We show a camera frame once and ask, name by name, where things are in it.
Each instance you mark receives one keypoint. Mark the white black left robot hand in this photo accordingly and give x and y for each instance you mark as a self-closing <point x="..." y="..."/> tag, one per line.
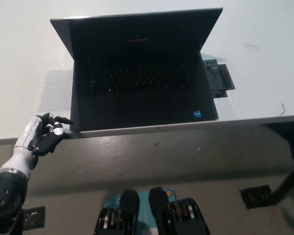
<point x="36" y="133"/>

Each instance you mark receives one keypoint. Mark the dark grey laptop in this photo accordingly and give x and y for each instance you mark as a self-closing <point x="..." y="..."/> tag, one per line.
<point x="142" y="98"/>

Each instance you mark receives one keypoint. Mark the thin curved black thread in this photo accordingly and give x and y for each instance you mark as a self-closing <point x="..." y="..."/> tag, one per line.
<point x="252" y="45"/>

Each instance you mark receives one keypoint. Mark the black metal table leg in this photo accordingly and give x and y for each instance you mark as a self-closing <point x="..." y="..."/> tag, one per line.
<point x="287" y="181"/>

